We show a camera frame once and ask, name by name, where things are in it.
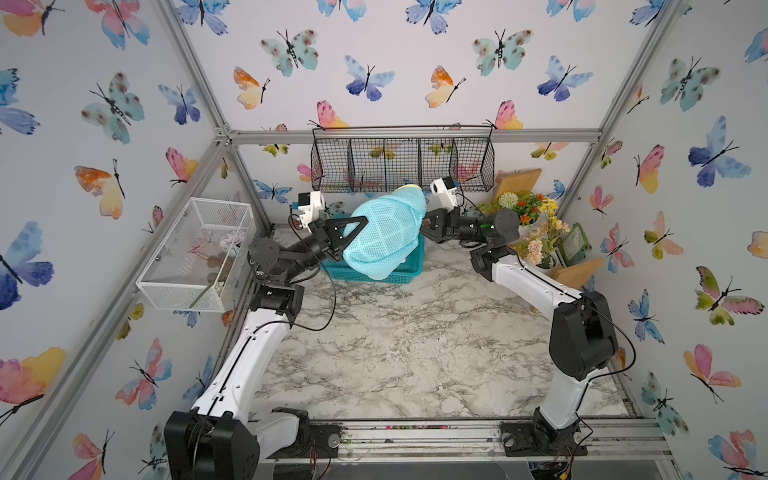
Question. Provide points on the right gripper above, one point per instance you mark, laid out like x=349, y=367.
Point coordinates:
x=448, y=227

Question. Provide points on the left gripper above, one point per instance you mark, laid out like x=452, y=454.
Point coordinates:
x=319, y=240

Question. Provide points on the teal mesh laundry bag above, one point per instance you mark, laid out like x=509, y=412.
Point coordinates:
x=394, y=223

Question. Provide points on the white pot yellow pink flowers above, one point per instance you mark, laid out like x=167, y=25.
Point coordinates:
x=538, y=247

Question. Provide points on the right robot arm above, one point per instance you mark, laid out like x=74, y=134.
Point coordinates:
x=582, y=337

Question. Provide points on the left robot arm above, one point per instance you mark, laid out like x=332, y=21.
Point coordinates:
x=215, y=438

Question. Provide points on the teal plastic basket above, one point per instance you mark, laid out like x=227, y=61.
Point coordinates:
x=388, y=272

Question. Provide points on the white pot orange flowers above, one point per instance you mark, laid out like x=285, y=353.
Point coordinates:
x=527, y=205

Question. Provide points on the green framed small board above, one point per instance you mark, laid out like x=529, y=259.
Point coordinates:
x=574, y=247

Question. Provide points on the wooden zigzag shelf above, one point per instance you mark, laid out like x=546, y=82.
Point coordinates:
x=579, y=276

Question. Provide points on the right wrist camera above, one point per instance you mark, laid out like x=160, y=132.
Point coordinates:
x=444, y=192

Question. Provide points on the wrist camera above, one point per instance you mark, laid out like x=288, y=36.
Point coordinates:
x=309, y=206
x=444, y=192

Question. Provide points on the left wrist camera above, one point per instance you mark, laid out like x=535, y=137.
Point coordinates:
x=309, y=206

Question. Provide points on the black wire wall basket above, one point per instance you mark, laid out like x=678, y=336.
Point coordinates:
x=382, y=159

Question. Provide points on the white mesh wall box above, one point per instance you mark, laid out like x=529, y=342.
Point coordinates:
x=197, y=265

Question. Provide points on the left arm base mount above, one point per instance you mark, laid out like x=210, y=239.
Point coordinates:
x=289, y=433

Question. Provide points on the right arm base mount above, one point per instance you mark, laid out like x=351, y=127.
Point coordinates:
x=537, y=438

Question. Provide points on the aluminium front rail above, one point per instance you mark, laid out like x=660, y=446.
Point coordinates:
x=465, y=440

